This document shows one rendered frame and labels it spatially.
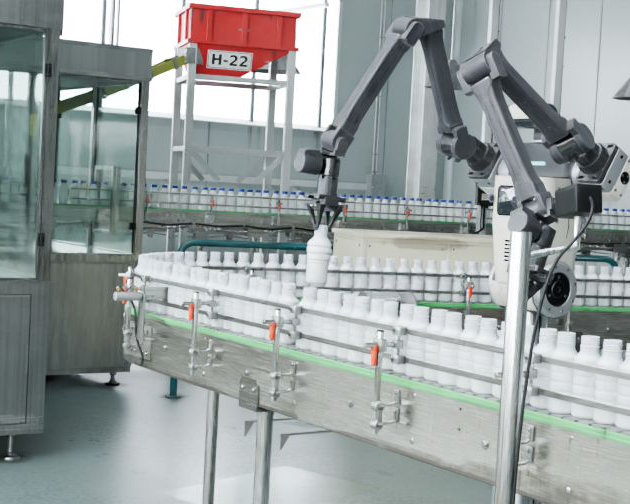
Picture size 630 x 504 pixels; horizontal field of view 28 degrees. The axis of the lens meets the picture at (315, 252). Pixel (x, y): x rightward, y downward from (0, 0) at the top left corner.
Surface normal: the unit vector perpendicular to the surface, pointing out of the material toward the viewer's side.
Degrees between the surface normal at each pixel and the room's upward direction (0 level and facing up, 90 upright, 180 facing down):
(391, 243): 90
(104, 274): 90
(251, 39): 90
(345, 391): 90
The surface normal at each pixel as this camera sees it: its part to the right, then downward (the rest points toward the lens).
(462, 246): 0.27, 0.07
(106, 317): 0.56, 0.07
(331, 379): -0.83, -0.01
